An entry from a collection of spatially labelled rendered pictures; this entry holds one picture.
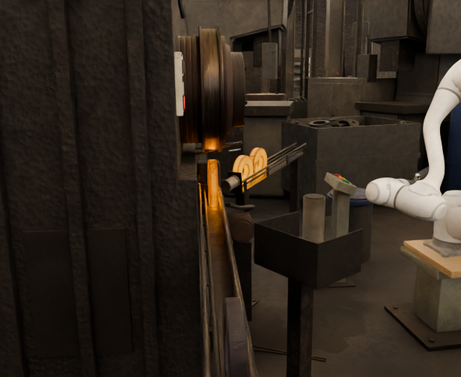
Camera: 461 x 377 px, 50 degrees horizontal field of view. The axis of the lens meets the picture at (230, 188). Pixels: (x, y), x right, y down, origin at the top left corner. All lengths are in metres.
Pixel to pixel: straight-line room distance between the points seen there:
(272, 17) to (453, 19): 1.77
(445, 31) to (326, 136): 1.76
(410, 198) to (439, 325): 0.78
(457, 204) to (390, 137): 2.11
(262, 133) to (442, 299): 2.64
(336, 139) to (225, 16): 1.49
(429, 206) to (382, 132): 2.49
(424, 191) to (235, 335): 1.19
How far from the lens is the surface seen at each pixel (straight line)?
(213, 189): 1.88
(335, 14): 10.88
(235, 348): 0.88
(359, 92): 5.77
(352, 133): 4.16
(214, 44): 1.76
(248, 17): 4.59
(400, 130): 4.44
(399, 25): 5.40
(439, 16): 5.18
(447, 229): 2.37
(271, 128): 4.57
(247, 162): 2.42
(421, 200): 1.90
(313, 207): 2.67
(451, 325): 2.53
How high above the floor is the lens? 1.18
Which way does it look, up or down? 13 degrees down
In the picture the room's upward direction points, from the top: 1 degrees counter-clockwise
